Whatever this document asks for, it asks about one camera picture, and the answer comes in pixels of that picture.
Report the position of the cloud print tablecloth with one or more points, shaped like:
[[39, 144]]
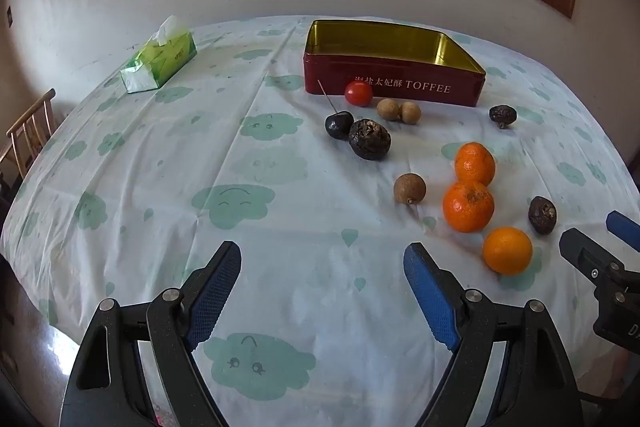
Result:
[[150, 207]]

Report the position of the red gold-lined tin box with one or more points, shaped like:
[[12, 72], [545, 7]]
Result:
[[400, 84]]

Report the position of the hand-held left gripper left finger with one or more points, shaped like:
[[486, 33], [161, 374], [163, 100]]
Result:
[[215, 292]]

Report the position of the wooden chair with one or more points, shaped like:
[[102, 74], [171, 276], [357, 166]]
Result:
[[30, 127]]

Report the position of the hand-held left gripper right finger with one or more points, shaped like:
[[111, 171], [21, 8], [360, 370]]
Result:
[[430, 297]]

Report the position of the dark cherry with stem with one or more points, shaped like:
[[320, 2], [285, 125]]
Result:
[[339, 125]]

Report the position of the red cherry tomato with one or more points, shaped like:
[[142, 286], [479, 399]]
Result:
[[358, 93]]

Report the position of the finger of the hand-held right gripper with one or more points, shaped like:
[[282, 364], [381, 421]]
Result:
[[585, 253], [624, 229]]

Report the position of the green tissue pack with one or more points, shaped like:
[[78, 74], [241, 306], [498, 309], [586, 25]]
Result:
[[160, 62]]

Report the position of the speckled orange mandarin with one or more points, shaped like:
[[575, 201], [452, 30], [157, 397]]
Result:
[[468, 207]]

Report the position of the smooth orange mandarin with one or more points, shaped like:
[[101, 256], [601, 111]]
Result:
[[507, 250]]

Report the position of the wrinkled dark passion fruit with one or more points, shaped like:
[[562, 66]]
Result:
[[370, 138], [502, 114], [542, 214]]

